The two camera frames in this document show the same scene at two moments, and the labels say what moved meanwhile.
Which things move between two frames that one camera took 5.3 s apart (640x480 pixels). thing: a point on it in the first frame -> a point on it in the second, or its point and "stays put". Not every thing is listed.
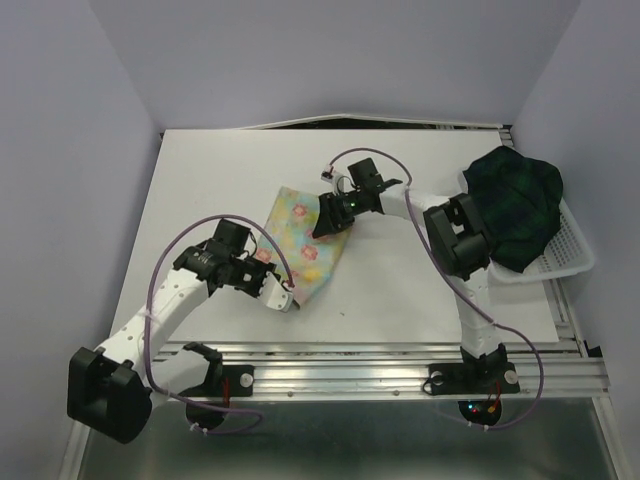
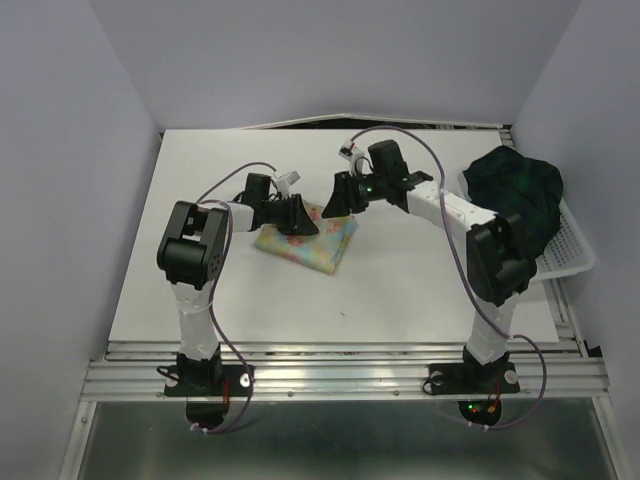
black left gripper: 263,268 -> 298,221
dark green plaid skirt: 521,199 stays put
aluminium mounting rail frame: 564,367 stays put
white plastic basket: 567,253 stays put
